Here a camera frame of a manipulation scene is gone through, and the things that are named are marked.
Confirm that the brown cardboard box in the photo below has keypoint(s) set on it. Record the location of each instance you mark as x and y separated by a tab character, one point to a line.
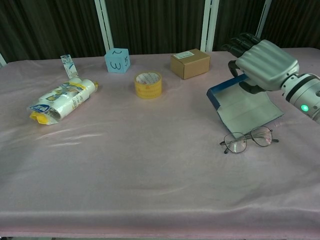
192	65

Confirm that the blue glasses case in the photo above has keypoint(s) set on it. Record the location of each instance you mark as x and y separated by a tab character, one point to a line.
245	110

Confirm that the small blue white carton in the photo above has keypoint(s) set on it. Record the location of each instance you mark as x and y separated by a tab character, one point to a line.
69	66

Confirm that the light blue numbered foam cube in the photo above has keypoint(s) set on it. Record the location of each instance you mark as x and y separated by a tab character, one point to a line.
116	62

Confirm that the yellow tape roll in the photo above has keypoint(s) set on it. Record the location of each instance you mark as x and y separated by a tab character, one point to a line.
148	88

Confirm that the pink tablecloth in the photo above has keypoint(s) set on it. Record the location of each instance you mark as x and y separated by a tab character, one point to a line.
125	175

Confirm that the thin-framed eyeglasses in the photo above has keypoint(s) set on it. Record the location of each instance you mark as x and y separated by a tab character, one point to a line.
248	137

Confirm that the white rolls plastic pack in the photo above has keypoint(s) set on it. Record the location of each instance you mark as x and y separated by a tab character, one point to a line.
65	100

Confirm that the white partition frame post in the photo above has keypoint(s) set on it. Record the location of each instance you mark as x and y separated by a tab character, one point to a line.
208	25
2	60
262	20
105	27

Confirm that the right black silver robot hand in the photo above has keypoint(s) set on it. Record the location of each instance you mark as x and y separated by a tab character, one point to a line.
267	65

